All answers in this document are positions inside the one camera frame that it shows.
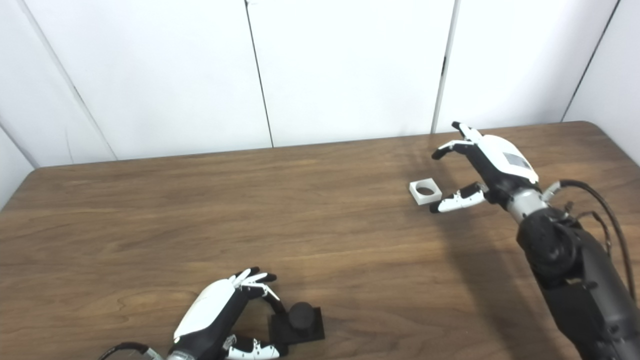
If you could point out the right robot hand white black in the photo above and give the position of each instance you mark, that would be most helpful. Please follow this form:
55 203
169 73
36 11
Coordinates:
495 160

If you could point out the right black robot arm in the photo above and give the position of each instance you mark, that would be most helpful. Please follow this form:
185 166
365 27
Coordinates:
575 270

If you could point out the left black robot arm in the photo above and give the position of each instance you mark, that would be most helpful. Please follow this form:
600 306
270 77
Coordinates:
175 356

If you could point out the black peg with square base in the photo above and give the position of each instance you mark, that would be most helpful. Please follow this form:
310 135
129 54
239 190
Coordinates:
297 322

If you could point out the white square piece with hole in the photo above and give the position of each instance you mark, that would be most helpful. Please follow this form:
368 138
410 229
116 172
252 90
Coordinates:
425 198

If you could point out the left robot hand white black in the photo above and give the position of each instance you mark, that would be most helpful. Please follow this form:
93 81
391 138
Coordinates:
210 310

